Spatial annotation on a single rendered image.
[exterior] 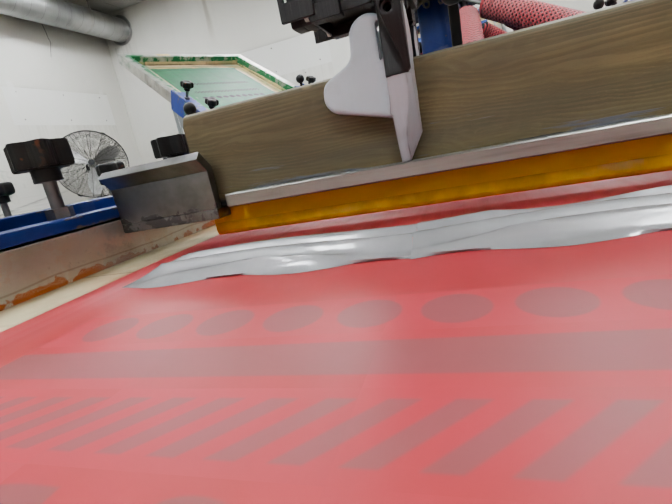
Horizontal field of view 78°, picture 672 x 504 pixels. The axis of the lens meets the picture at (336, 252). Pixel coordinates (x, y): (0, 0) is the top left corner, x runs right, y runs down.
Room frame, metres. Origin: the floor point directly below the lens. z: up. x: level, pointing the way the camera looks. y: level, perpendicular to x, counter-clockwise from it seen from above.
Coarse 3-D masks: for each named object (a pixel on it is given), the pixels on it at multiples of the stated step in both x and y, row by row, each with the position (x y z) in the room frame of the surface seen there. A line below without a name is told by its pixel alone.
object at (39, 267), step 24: (48, 240) 0.30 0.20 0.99; (72, 240) 0.31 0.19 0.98; (96, 240) 0.33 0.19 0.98; (120, 240) 0.35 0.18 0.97; (144, 240) 0.38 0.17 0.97; (168, 240) 0.41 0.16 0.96; (0, 264) 0.26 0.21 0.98; (24, 264) 0.28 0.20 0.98; (48, 264) 0.29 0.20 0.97; (72, 264) 0.31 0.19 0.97; (96, 264) 0.33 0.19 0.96; (0, 288) 0.26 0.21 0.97; (24, 288) 0.27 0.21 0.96; (48, 288) 0.28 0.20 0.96
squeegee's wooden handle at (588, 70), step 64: (640, 0) 0.25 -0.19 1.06; (448, 64) 0.28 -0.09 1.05; (512, 64) 0.27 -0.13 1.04; (576, 64) 0.26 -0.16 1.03; (640, 64) 0.25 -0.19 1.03; (192, 128) 0.34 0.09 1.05; (256, 128) 0.33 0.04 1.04; (320, 128) 0.31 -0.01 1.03; (384, 128) 0.29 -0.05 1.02; (448, 128) 0.28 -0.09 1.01; (512, 128) 0.27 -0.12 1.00; (576, 128) 0.26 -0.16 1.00
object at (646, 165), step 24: (576, 168) 0.27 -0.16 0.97; (600, 168) 0.26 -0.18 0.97; (624, 168) 0.26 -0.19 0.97; (648, 168) 0.25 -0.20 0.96; (432, 192) 0.30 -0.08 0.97; (456, 192) 0.29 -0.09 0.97; (480, 192) 0.29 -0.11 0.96; (504, 192) 0.28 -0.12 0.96; (264, 216) 0.34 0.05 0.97; (288, 216) 0.33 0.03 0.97; (312, 216) 0.33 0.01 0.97; (336, 216) 0.32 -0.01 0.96
